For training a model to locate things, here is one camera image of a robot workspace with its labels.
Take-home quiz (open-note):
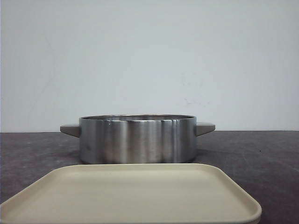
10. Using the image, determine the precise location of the stainless steel steamer pot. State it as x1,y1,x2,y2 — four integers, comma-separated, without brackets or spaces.
60,114,215,164

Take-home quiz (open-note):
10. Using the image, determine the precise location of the cream plastic tray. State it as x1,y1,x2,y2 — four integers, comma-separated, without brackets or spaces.
0,163,262,224

